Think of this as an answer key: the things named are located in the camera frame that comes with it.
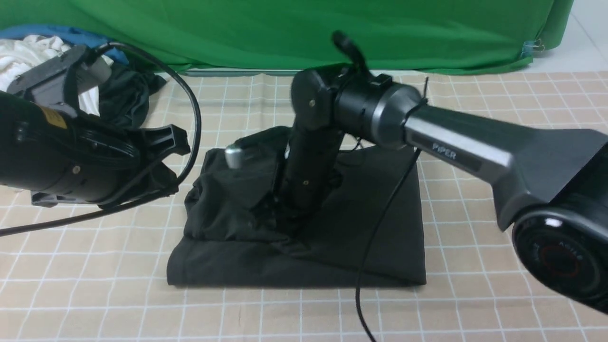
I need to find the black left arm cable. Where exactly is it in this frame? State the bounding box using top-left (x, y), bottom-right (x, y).
top-left (0, 42), bottom-right (203, 237)

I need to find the white crumpled shirt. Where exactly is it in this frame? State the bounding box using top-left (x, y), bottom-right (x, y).
top-left (1, 35), bottom-right (113, 117)

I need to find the blue binder clip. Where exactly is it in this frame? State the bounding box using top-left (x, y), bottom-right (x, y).
top-left (520, 39), bottom-right (545, 58)

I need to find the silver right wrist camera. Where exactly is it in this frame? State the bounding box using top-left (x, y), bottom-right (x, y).
top-left (224, 139), bottom-right (263, 170)

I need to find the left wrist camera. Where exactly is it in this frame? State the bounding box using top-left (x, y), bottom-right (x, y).
top-left (7, 45), bottom-right (112, 118)

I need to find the dark teal crumpled garment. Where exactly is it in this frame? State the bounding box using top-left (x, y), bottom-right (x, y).
top-left (98, 63), bottom-right (167, 129)

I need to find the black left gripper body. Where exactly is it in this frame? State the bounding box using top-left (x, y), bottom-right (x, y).
top-left (30, 125), bottom-right (190, 208)

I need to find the beige checkered table mat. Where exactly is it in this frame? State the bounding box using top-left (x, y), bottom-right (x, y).
top-left (0, 72), bottom-right (607, 342)

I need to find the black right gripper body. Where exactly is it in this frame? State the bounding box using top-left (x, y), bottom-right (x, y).
top-left (271, 161), bottom-right (342, 235)

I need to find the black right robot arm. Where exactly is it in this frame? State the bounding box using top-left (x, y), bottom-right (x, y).
top-left (276, 64), bottom-right (607, 313)

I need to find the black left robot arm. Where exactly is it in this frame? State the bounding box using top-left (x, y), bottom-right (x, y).
top-left (0, 92), bottom-right (190, 209)

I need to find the blue crumpled garment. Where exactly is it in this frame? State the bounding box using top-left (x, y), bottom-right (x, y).
top-left (1, 24), bottom-right (113, 69)

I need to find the green backdrop cloth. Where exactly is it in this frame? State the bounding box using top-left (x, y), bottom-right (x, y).
top-left (1, 0), bottom-right (573, 76)

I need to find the dark gray long-sleeve shirt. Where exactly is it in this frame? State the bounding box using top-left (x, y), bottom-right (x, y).
top-left (166, 126), bottom-right (426, 288)

